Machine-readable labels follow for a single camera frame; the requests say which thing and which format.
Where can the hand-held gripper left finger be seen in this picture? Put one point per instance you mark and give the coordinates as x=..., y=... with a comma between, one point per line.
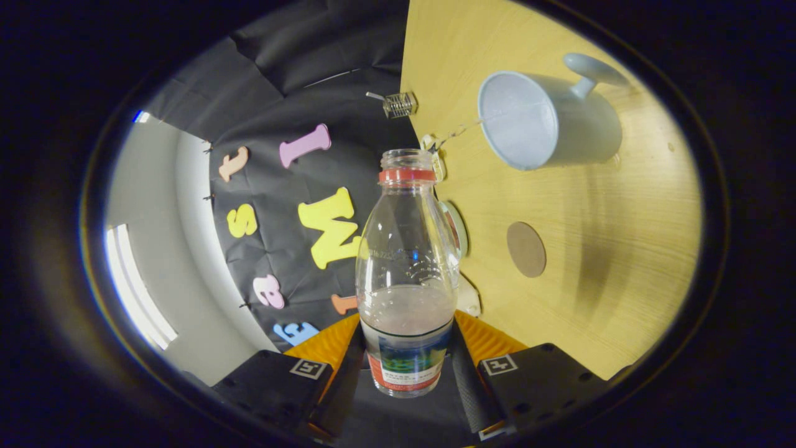
x=339, y=398

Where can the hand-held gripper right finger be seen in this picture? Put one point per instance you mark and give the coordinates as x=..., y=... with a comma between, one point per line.
x=469, y=392

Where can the clear plastic juice bottle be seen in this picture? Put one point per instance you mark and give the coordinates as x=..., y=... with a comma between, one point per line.
x=407, y=348

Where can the round brown coaster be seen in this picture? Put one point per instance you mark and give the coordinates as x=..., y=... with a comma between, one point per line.
x=526, y=250

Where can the white cup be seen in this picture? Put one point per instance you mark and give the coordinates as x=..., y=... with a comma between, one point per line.
x=578, y=137

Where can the white toaster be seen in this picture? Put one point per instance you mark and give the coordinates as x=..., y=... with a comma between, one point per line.
x=471, y=302

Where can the pale green plate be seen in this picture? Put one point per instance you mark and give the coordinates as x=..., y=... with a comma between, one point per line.
x=461, y=230

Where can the wooden table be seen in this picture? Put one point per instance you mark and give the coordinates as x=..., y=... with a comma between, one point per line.
x=622, y=249

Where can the white rectangular food tray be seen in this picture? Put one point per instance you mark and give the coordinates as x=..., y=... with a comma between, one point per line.
x=439, y=167

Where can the large ceiling light panel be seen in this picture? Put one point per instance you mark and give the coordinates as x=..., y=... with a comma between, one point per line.
x=134, y=286

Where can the small glass holder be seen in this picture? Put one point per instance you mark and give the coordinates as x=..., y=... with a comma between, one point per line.
x=400, y=105

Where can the metal spoon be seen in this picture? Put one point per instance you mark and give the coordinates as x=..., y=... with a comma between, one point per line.
x=375, y=96

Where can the small ceiling light panel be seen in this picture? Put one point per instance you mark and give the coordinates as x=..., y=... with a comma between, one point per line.
x=141, y=117

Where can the black backdrop cloth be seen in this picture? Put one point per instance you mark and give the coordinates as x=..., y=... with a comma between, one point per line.
x=323, y=50

